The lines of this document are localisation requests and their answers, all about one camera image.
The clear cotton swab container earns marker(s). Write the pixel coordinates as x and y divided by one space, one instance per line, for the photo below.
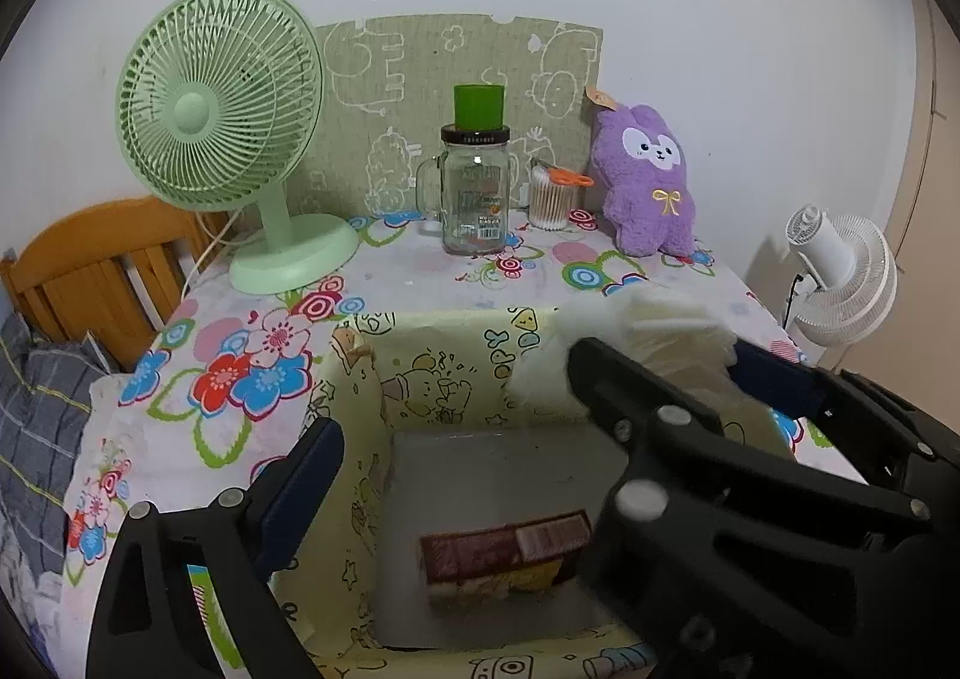
551 206

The green plastic cup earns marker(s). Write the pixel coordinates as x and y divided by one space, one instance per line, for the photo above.
480 105

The floral tablecloth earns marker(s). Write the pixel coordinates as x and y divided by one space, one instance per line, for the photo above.
247 319

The grey plaid pillow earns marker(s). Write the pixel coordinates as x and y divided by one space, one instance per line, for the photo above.
37 409

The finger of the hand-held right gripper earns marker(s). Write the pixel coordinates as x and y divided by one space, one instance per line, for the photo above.
622 386
776 379

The green desk fan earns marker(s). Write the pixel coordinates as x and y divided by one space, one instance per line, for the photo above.
195 113

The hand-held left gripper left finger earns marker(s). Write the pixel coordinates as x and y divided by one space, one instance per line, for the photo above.
300 488

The beige wardrobe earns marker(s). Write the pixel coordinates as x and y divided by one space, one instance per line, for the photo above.
937 124

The purple plush toy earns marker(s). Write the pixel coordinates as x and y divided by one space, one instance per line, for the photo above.
645 199

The yellow cartoon fabric storage box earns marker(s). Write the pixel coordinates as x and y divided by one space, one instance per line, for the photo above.
420 364

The green cartoon printed board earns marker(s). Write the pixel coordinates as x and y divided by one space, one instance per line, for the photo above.
420 72

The dark red snack box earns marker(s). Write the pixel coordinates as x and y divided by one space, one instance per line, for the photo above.
480 551

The white circulator fan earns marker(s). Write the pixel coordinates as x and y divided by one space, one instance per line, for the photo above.
847 274

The glass jar mug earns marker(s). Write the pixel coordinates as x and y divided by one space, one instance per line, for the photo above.
472 199

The green printed tissue pack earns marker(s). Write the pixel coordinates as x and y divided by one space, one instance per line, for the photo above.
202 604

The orange scissors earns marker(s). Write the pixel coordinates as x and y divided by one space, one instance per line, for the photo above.
574 179

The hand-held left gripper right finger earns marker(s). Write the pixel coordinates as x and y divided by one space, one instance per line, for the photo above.
750 649

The wooden bed headboard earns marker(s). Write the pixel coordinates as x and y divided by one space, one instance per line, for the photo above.
90 251

